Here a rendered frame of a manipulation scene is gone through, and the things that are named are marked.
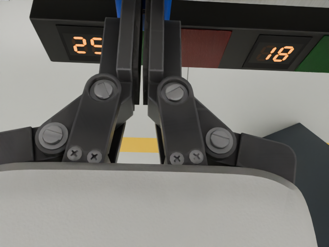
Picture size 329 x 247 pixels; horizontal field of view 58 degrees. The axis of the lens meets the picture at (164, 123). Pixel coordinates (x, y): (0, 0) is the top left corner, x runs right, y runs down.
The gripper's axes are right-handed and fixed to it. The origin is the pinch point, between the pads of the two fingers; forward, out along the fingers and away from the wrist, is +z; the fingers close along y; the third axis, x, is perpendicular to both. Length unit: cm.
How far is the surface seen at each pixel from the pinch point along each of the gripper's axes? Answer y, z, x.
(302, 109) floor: 46, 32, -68
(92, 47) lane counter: -3.1, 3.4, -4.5
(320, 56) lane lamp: 10.6, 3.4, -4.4
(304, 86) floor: 45, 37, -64
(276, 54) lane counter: 7.9, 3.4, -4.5
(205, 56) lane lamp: 3.7, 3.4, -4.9
